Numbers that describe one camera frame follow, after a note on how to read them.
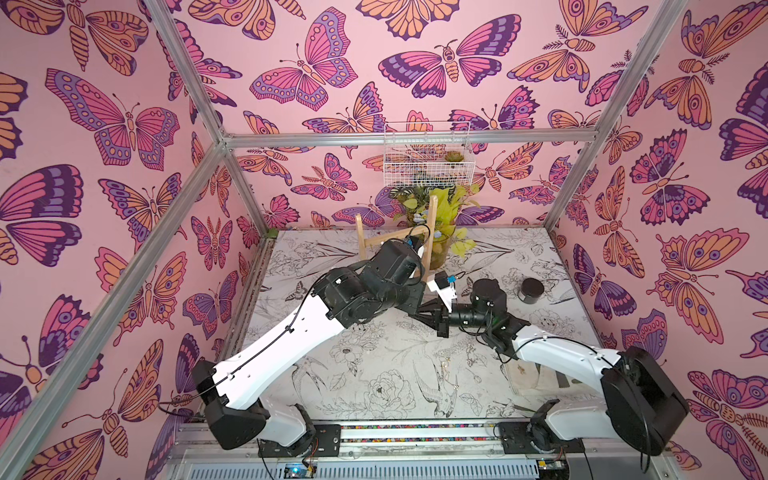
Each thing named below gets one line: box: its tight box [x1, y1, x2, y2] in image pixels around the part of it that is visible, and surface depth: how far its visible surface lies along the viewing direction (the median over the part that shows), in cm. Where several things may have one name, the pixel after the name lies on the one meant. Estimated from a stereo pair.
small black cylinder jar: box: [517, 277, 545, 304], surface depth 100 cm
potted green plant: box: [390, 184, 480, 270], surface depth 97 cm
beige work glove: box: [505, 360, 602, 400], surface depth 83 cm
